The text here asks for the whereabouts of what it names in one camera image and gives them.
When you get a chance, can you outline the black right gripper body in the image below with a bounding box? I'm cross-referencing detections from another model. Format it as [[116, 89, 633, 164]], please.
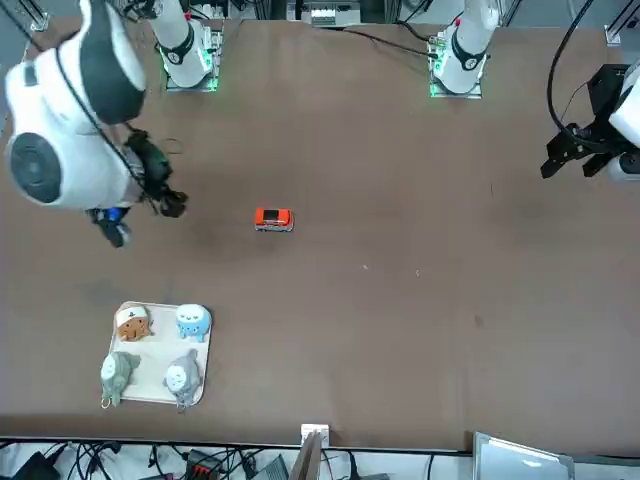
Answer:
[[123, 128, 175, 200]]

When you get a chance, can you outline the brown plush with white cap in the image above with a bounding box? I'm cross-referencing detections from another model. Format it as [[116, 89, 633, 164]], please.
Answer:
[[113, 304, 155, 344]]

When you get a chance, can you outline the thick black looped cable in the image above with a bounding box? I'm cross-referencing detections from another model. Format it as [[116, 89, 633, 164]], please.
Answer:
[[546, 0, 599, 132]]

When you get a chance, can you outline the grey plush with white face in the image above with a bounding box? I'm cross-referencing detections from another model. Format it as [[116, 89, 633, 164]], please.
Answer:
[[161, 348, 204, 412]]

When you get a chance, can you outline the slanted metal frame post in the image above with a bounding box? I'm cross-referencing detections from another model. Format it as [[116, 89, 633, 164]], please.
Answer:
[[289, 423, 332, 480]]

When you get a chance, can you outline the thin black cable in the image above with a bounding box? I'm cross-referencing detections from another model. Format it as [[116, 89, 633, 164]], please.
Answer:
[[343, 22, 437, 57]]

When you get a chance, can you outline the beige plastic tray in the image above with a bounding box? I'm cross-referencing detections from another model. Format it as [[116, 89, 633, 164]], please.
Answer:
[[108, 299, 214, 405]]

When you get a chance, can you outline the light blue plush toy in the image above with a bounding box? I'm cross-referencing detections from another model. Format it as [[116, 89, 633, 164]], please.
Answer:
[[174, 303, 211, 344]]

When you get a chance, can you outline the black power adapter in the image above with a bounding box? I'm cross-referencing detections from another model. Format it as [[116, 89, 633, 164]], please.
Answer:
[[9, 451, 62, 480]]

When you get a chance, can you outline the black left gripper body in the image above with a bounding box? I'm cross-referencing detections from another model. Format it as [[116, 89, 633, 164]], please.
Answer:
[[564, 63, 632, 157]]

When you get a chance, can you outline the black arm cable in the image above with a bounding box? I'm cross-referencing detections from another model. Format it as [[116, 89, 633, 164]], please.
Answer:
[[0, 0, 151, 201]]

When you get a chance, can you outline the white power strip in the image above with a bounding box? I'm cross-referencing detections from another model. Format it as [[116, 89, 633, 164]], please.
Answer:
[[308, 0, 362, 27]]

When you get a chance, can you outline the red-and-black connector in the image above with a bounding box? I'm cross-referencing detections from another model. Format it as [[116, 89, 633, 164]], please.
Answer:
[[185, 460, 217, 480]]

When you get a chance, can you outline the aluminium frame bracket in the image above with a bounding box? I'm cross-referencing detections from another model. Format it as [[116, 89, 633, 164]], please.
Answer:
[[603, 0, 640, 47], [28, 0, 51, 32]]

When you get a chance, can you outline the green-grey plush toy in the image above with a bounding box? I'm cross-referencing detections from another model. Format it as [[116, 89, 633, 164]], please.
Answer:
[[99, 350, 141, 410]]

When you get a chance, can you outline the grey metal case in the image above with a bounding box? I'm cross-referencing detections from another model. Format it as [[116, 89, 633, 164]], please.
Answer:
[[471, 431, 576, 480]]

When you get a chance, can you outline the orange-and-blue toy bus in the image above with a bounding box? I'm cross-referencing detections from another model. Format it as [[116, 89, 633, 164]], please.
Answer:
[[253, 206, 296, 235]]

